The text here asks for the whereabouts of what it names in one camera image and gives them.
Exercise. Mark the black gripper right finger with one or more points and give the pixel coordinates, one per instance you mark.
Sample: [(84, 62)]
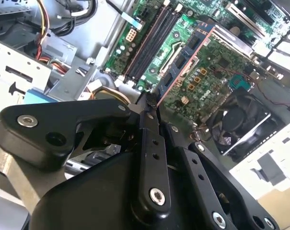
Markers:
[(202, 182)]

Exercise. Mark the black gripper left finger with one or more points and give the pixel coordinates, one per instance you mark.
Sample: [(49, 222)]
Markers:
[(51, 119)]

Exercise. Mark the blue RAM stick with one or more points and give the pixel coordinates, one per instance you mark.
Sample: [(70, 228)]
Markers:
[(180, 61)]

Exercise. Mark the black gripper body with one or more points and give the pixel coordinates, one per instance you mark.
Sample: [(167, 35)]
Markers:
[(87, 203)]

